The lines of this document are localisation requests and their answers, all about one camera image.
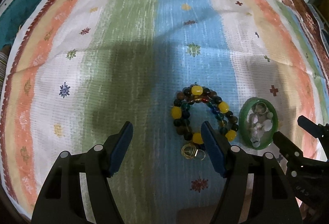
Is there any white crystal bead bracelet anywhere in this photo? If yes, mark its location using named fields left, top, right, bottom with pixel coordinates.
left=247, top=102, right=275, bottom=148

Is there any green oval bangle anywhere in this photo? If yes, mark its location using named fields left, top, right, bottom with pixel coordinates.
left=239, top=97, right=278, bottom=150

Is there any yellow and dark bead bracelet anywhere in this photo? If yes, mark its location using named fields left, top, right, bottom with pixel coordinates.
left=170, top=85, right=239, bottom=145

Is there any striped grey pillow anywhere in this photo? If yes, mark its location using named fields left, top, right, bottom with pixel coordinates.
left=0, top=52, right=8, bottom=90

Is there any striped colourful woven cloth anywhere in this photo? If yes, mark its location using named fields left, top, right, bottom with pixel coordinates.
left=1, top=0, right=328, bottom=223

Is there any teal blanket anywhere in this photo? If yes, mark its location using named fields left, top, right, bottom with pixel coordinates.
left=0, top=0, right=78, bottom=51

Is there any gold ring charm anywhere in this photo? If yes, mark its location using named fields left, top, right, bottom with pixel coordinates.
left=181, top=143, right=206, bottom=160

